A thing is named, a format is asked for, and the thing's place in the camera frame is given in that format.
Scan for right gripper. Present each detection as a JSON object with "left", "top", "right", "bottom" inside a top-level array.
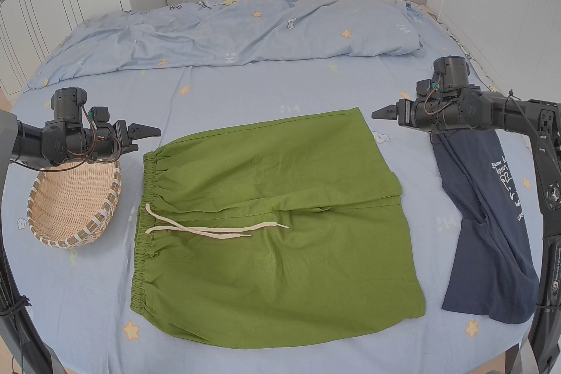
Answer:
[{"left": 371, "top": 94, "right": 473, "bottom": 132}]

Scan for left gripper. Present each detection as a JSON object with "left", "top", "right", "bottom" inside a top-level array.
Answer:
[{"left": 59, "top": 121, "right": 162, "bottom": 166}]

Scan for green shorts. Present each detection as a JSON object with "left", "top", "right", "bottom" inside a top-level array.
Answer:
[{"left": 131, "top": 107, "right": 427, "bottom": 350}]

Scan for round woven basket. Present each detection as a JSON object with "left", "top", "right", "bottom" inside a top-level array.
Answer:
[{"left": 27, "top": 160, "right": 123, "bottom": 251}]

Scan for bed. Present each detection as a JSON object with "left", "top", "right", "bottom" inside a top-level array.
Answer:
[{"left": 0, "top": 0, "right": 561, "bottom": 370}]

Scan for pale blue quilt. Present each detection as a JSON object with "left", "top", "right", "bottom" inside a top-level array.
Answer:
[{"left": 23, "top": 0, "right": 426, "bottom": 92}]

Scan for dark blue T-shirt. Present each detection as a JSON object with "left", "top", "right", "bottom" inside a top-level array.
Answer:
[{"left": 432, "top": 130, "right": 541, "bottom": 324}]

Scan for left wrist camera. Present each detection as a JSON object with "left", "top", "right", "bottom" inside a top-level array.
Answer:
[{"left": 89, "top": 106, "right": 111, "bottom": 132}]

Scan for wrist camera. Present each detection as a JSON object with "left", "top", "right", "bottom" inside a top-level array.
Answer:
[
  {"left": 415, "top": 79, "right": 439, "bottom": 98},
  {"left": 89, "top": 106, "right": 111, "bottom": 132}
]

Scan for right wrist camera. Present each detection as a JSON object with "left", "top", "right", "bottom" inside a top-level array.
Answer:
[{"left": 415, "top": 79, "right": 439, "bottom": 98}]

